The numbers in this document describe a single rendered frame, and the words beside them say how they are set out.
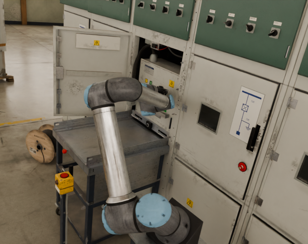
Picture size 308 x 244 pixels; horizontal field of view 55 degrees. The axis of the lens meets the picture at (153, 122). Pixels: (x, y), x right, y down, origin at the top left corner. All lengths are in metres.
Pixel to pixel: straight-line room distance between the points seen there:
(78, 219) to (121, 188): 1.20
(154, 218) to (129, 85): 0.61
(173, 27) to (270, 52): 0.75
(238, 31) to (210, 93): 0.41
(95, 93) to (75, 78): 1.16
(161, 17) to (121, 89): 0.95
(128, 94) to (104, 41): 1.15
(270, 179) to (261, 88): 0.50
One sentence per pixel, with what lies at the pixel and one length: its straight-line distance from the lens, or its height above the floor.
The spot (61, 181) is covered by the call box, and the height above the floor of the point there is 0.90.
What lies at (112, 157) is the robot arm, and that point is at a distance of 1.43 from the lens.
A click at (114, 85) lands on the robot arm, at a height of 1.50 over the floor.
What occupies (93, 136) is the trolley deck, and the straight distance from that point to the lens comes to 2.34.
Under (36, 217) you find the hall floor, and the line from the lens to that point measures 2.90.
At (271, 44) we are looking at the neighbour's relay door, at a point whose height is 1.75.
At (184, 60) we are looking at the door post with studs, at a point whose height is 1.52.
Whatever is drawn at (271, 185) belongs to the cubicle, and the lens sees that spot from 1.78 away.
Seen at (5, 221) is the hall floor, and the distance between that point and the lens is 2.91.
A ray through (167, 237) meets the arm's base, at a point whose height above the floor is 0.86.
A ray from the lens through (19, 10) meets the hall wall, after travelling 13.29.
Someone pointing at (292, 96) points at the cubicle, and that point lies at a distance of 1.61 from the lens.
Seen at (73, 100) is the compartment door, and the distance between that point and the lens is 2.65.
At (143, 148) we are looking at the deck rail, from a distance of 2.17.
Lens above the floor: 1.93
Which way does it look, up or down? 24 degrees down
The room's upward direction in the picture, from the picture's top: 8 degrees clockwise
